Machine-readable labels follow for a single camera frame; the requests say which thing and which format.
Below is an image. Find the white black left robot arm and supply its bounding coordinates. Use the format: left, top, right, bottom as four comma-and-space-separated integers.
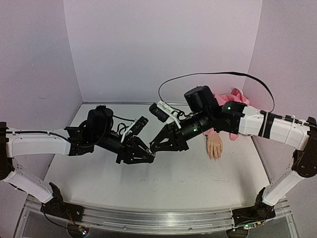
0, 105, 155, 223

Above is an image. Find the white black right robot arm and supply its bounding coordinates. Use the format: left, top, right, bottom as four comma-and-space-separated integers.
149, 86, 317, 227

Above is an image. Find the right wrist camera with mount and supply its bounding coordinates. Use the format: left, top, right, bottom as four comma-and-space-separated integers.
149, 100, 181, 128

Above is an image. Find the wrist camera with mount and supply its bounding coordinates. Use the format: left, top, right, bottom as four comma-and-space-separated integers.
120, 116, 149, 143
149, 100, 181, 128

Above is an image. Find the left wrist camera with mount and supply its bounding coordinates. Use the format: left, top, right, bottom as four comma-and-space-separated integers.
120, 116, 149, 143

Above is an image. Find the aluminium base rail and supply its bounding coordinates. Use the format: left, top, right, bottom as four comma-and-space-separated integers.
14, 196, 298, 238

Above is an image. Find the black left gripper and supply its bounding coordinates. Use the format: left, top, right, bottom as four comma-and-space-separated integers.
94, 131, 156, 165

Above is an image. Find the pink zip hoodie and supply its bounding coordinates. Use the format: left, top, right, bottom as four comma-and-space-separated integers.
203, 88, 250, 141

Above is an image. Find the mannequin hand with long nails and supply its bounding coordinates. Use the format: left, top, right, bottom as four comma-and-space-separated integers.
206, 133, 223, 160

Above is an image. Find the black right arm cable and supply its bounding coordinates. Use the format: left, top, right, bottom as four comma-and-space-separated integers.
158, 71, 275, 114

